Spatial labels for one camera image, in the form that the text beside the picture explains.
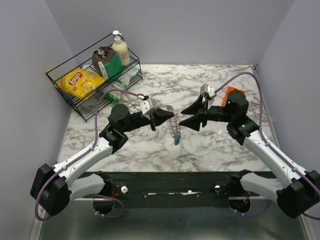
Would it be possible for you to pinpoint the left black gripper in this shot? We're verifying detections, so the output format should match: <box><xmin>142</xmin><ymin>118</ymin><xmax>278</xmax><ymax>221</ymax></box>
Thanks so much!
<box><xmin>121</xmin><ymin>106</ymin><xmax>174</xmax><ymax>133</ymax></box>

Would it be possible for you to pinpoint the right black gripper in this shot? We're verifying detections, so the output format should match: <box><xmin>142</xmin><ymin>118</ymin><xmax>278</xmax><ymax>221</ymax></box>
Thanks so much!
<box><xmin>179</xmin><ymin>94</ymin><xmax>234</xmax><ymax>132</ymax></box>

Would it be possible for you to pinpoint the blue key tag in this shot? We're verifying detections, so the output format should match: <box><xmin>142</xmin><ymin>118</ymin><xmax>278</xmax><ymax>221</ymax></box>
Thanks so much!
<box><xmin>174</xmin><ymin>138</ymin><xmax>181</xmax><ymax>146</ymax></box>

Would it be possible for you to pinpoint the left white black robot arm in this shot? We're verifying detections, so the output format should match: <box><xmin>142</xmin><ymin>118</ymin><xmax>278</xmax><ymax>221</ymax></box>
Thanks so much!
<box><xmin>30</xmin><ymin>101</ymin><xmax>174</xmax><ymax>221</ymax></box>

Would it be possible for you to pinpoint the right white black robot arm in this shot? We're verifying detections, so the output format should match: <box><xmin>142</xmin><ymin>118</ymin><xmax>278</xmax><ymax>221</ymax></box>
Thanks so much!
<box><xmin>179</xmin><ymin>90</ymin><xmax>320</xmax><ymax>219</ymax></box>

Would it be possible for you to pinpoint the orange small box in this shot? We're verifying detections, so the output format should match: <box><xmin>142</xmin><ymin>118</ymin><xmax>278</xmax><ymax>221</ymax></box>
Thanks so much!
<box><xmin>221</xmin><ymin>86</ymin><xmax>246</xmax><ymax>107</ymax></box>

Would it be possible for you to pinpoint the white green snack bag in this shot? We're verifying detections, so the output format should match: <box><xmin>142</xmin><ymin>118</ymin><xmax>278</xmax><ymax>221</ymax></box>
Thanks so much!
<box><xmin>100</xmin><ymin>66</ymin><xmax>141</xmax><ymax>104</ymax></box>

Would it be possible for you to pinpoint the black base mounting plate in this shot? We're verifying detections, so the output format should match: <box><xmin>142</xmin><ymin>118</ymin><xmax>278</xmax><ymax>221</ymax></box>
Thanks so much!
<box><xmin>79</xmin><ymin>170</ymin><xmax>276</xmax><ymax>209</ymax></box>

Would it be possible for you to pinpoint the brown green snack bag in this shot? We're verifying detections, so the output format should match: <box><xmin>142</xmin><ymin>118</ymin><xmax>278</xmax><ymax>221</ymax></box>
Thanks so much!
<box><xmin>91</xmin><ymin>46</ymin><xmax>124</xmax><ymax>82</ymax></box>

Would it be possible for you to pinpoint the cream lotion pump bottle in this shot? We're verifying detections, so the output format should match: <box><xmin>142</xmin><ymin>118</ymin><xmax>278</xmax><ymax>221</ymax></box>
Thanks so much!
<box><xmin>112</xmin><ymin>30</ymin><xmax>131</xmax><ymax>67</ymax></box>

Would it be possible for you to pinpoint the yellow Lays chips bag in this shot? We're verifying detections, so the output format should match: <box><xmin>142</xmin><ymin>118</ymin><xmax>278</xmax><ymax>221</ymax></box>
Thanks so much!
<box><xmin>54</xmin><ymin>67</ymin><xmax>105</xmax><ymax>101</ymax></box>

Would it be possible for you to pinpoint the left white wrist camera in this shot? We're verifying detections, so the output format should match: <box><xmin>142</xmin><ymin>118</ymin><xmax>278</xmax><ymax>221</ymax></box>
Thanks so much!
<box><xmin>140</xmin><ymin>98</ymin><xmax>158</xmax><ymax>116</ymax></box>

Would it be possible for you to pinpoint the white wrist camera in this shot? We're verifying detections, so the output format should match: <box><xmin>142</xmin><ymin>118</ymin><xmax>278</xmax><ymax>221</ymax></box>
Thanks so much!
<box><xmin>200</xmin><ymin>83</ymin><xmax>217</xmax><ymax>101</ymax></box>
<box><xmin>140</xmin><ymin>98</ymin><xmax>158</xmax><ymax>116</ymax></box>

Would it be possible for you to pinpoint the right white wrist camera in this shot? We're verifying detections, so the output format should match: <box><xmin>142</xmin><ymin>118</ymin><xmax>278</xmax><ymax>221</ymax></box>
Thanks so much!
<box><xmin>200</xmin><ymin>83</ymin><xmax>217</xmax><ymax>101</ymax></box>

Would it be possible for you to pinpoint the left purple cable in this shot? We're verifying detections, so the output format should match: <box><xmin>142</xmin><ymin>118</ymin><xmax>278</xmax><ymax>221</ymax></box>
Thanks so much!
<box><xmin>34</xmin><ymin>89</ymin><xmax>146</xmax><ymax>221</ymax></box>

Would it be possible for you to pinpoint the purple cable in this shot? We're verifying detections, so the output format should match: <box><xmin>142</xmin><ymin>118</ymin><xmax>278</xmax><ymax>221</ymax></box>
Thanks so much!
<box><xmin>214</xmin><ymin>72</ymin><xmax>320</xmax><ymax>220</ymax></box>
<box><xmin>34</xmin><ymin>89</ymin><xmax>146</xmax><ymax>221</ymax></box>

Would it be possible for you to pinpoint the black wire rack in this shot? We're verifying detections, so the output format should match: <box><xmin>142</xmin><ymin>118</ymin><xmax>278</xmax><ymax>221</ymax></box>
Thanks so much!
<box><xmin>46</xmin><ymin>30</ymin><xmax>143</xmax><ymax>121</ymax></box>

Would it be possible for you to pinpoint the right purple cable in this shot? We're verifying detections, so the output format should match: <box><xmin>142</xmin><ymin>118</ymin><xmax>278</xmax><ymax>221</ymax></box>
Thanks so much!
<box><xmin>214</xmin><ymin>72</ymin><xmax>320</xmax><ymax>220</ymax></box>

